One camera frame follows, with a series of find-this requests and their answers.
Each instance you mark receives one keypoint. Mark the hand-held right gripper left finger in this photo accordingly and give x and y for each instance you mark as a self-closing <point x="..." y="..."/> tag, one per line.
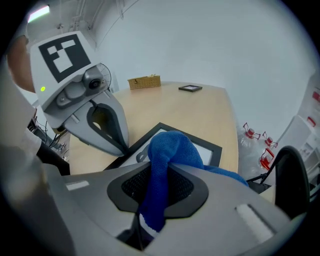
<point x="90" y="197"/>

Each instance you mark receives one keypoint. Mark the black chair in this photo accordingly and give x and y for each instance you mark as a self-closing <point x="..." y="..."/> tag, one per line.
<point x="292" y="180"/>

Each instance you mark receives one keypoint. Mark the large black picture frame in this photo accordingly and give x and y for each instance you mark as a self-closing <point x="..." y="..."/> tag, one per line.
<point x="205" y="156"/>

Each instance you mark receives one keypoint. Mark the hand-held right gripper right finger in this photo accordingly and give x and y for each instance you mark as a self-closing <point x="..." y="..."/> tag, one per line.
<point x="225" y="212"/>

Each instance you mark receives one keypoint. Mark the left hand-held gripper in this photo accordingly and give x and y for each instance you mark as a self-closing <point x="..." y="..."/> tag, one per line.
<point x="65" y="55"/>

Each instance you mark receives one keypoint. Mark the ceiling light panel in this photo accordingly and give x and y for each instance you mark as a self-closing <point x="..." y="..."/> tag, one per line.
<point x="38" y="13"/>

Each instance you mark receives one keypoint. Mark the person's white shirt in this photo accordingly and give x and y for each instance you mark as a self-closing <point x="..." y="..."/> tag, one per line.
<point x="15" y="150"/>

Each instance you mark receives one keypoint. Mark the wicker basket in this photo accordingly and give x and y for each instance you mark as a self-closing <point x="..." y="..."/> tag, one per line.
<point x="145" y="82"/>

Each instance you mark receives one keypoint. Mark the small black picture frame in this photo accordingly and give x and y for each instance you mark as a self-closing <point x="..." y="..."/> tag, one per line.
<point x="190" y="88"/>

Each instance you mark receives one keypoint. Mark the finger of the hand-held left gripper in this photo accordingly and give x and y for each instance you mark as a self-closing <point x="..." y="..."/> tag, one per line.
<point x="117" y="125"/>

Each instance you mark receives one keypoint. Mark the black standing fan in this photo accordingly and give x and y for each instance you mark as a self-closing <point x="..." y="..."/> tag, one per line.
<point x="106" y="72"/>

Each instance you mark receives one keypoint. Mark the person's left forearm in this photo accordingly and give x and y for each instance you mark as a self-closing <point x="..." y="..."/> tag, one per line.
<point x="20" y="67"/>

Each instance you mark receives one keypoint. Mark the blue cloth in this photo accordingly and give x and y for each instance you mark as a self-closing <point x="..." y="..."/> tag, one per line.
<point x="170" y="150"/>

